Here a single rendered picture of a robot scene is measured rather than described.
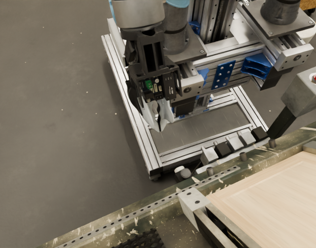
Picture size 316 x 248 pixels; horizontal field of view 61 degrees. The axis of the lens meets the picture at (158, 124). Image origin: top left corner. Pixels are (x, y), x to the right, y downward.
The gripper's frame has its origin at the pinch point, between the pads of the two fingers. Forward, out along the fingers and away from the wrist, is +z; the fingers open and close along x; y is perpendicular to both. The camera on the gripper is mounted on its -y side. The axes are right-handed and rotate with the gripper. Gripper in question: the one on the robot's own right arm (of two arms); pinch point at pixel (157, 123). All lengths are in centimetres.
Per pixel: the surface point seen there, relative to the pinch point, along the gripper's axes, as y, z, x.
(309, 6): -179, 40, 205
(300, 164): -8, 38, 47
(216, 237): 11.3, 26.8, 6.1
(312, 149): -11, 37, 55
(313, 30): -125, 42, 160
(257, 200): -0.1, 36.2, 25.0
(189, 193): -10.5, 35.5, 8.0
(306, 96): -34, 31, 71
